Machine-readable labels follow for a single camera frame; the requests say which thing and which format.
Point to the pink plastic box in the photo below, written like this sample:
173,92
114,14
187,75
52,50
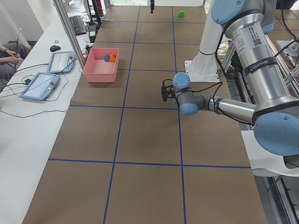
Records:
96,70

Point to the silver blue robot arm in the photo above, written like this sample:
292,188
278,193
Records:
275,113

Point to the teach pendant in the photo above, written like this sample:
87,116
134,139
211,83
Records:
41,86
61,62

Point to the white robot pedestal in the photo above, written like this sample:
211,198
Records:
203,67

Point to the aluminium frame post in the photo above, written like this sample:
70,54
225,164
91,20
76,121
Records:
69,31

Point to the lower teach pendant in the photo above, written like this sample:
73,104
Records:
41,86

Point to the black keyboard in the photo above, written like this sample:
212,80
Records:
77,25

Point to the person's hand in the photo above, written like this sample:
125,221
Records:
12,59

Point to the green toy block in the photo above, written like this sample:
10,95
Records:
181,14

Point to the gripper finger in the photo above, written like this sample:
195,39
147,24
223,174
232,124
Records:
151,6

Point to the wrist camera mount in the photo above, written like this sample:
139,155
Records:
167,91

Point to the upper teach pendant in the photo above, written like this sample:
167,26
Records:
61,62

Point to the orange toy block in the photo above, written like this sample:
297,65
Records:
112,58

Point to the black computer mouse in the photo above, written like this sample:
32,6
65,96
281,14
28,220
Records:
54,48

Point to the small blue toy block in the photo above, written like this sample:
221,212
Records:
106,58

